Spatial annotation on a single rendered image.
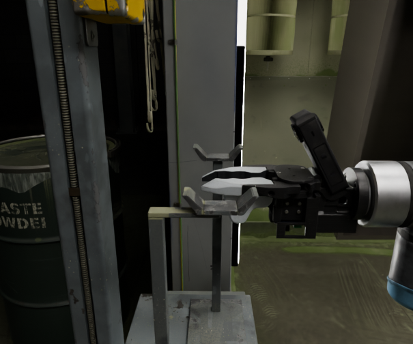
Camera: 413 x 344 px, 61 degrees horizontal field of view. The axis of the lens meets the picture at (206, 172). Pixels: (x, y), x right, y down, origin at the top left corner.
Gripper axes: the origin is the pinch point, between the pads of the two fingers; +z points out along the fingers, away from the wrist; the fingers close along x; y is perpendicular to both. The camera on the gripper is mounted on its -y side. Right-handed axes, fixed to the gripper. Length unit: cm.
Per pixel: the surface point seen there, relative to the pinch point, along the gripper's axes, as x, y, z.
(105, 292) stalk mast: -3.5, 16.0, 14.9
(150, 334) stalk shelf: 4.3, 30.4, 10.5
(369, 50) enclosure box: 89, -17, -56
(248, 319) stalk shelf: 8.1, 30.4, -7.0
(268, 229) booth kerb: 175, 99, -39
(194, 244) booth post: 46, 37, 5
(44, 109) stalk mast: -3.5, -9.7, 19.8
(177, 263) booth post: 46, 43, 10
